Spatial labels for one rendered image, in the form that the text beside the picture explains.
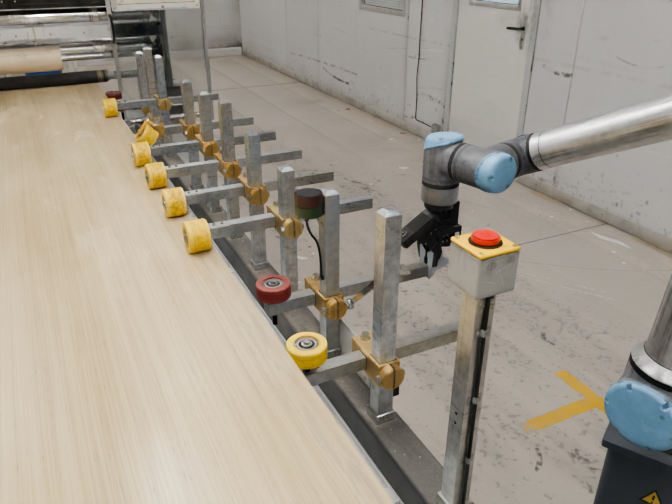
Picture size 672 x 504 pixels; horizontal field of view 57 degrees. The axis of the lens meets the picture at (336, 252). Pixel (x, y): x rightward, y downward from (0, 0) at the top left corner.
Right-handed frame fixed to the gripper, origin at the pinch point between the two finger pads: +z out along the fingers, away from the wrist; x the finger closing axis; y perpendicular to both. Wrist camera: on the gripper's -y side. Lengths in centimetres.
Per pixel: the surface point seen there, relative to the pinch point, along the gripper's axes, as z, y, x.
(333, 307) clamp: -3.1, -30.9, -8.5
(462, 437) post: -5, -31, -57
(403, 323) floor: 83, 53, 89
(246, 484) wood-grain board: -7, -66, -53
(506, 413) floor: 83, 55, 19
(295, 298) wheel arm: -3.3, -37.2, -1.5
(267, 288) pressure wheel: -8.0, -44.1, -2.0
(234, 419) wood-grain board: -7, -63, -39
